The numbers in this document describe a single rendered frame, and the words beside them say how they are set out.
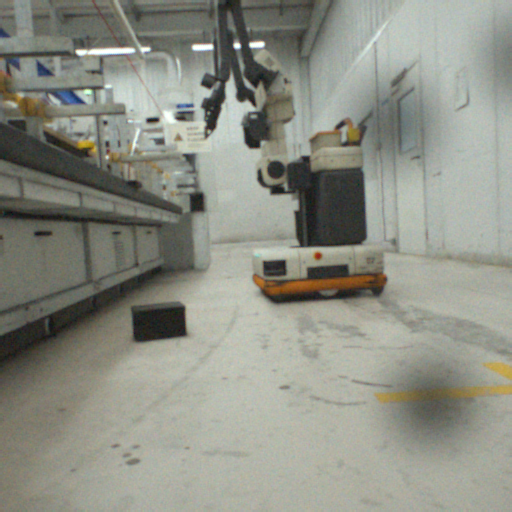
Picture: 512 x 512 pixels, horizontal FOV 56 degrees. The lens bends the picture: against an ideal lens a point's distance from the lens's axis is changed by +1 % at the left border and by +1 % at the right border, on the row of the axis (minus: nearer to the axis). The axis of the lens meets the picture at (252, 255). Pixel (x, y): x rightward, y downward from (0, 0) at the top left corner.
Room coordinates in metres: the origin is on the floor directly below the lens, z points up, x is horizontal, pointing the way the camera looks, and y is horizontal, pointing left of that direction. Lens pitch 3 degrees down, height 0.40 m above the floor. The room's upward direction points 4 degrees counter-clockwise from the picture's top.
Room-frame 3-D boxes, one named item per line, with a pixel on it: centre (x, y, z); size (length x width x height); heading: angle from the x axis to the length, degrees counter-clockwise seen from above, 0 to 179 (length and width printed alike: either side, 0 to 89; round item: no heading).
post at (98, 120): (2.23, 0.66, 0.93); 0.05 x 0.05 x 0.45; 2
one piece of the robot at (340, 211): (2.85, -0.45, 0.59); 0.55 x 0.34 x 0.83; 7
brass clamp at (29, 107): (1.51, 0.64, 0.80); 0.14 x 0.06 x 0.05; 2
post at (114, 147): (2.49, 0.67, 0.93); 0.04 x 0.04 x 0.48; 2
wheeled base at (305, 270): (2.84, -0.35, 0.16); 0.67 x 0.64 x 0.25; 97
